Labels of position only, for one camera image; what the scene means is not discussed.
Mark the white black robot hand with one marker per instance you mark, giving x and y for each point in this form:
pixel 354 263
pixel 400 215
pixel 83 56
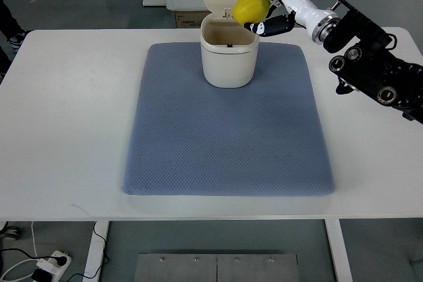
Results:
pixel 284 15

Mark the yellow lemon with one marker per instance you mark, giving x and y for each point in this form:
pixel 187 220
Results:
pixel 251 11

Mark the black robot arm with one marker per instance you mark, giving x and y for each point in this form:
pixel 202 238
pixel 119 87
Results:
pixel 370 67

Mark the cream trash bin with lid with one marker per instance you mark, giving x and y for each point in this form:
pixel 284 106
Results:
pixel 228 50

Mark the cardboard box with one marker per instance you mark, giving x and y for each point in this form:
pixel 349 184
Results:
pixel 190 19

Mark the blue textured mat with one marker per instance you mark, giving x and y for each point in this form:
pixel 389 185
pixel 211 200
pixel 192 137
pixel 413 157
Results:
pixel 191 138

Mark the right white table leg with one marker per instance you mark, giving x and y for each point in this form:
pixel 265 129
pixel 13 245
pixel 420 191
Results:
pixel 338 251

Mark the white table leg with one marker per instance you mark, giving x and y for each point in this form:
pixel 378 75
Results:
pixel 338 251
pixel 96 257

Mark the grey metal floor plate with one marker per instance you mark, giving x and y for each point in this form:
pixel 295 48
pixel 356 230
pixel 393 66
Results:
pixel 216 267

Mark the person's dark leg and shoe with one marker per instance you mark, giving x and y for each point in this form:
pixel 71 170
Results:
pixel 11 29

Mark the left white table leg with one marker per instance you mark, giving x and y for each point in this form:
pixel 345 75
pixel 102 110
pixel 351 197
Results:
pixel 96 257

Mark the white power strip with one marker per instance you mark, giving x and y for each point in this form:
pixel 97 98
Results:
pixel 56 264

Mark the caster wheel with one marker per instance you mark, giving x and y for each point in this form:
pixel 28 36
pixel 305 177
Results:
pixel 9 232

